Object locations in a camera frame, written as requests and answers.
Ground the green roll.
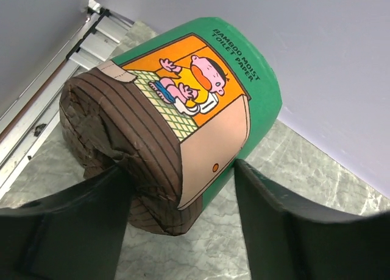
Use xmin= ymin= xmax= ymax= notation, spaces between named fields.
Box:
xmin=59 ymin=17 xmax=282 ymax=236

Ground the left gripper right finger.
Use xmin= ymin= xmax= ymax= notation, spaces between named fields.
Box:
xmin=234 ymin=159 xmax=389 ymax=279

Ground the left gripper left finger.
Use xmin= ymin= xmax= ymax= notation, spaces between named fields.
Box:
xmin=1 ymin=166 xmax=134 ymax=279

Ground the aluminium frame rail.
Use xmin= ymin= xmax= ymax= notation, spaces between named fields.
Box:
xmin=1 ymin=8 xmax=133 ymax=195

